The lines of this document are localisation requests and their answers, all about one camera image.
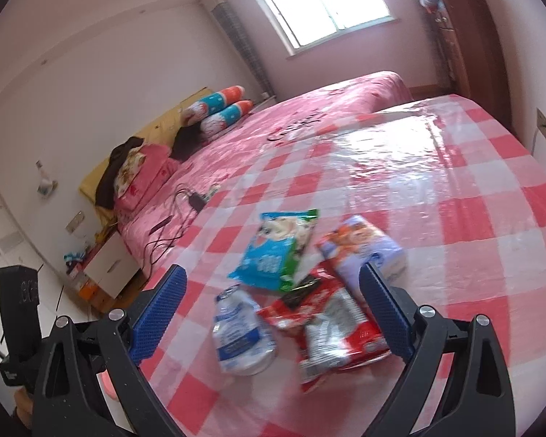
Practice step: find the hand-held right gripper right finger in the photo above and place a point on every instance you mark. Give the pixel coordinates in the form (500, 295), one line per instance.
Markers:
(386, 314)

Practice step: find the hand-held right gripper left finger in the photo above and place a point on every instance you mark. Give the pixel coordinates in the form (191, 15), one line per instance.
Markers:
(159, 314)

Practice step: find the red snack packet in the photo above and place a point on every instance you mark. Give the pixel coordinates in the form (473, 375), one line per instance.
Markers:
(346, 341)

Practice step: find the crushed clear plastic bottle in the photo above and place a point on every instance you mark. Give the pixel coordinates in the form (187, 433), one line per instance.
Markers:
(241, 337)

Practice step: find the person's left hand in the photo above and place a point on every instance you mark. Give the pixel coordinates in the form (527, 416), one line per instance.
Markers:
(23, 407)

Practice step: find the purple orange snack packet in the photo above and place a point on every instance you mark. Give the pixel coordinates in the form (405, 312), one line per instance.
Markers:
(364, 246)

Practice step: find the white wooden nightstand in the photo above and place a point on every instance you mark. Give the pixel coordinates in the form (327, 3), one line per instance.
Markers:
(109, 259)

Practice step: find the black phone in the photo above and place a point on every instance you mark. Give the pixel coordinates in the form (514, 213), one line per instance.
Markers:
(160, 227)

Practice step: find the black charger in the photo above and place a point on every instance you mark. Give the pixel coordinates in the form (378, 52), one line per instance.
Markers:
(196, 201)

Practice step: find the blue green snack packet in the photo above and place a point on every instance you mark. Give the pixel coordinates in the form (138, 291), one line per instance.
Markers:
(268, 259)

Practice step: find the beige power strip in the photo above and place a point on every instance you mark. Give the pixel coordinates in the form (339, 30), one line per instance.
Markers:
(213, 191)

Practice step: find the pink pillow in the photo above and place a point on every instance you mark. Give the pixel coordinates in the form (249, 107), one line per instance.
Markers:
(152, 173)

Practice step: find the pink checked tablecloth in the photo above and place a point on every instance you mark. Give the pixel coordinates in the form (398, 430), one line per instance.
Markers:
(459, 191)

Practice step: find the dark brown garment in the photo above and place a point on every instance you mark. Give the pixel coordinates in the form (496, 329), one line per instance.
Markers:
(109, 177)

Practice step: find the floral pillow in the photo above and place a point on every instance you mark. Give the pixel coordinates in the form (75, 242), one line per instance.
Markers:
(129, 170)

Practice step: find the black cloth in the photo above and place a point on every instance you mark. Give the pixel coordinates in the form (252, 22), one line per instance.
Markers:
(189, 143)

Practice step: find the bed with pink cover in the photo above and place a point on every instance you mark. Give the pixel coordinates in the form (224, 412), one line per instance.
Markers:
(255, 145)

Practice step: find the yellow headboard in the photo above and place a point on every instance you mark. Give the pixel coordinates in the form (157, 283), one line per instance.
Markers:
(164, 118)

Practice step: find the cartoon print bolster pillow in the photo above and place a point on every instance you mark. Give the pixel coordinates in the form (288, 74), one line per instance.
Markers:
(218, 98)
(230, 118)

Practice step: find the brown wooden cabinet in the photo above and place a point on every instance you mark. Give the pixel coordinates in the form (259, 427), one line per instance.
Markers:
(473, 54)

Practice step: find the grey patterned curtain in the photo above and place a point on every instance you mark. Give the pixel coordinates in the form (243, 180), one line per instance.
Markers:
(245, 50)

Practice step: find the window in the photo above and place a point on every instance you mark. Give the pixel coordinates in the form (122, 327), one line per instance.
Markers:
(318, 4)

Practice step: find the wall socket plate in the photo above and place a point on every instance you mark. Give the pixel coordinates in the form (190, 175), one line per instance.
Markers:
(75, 222)

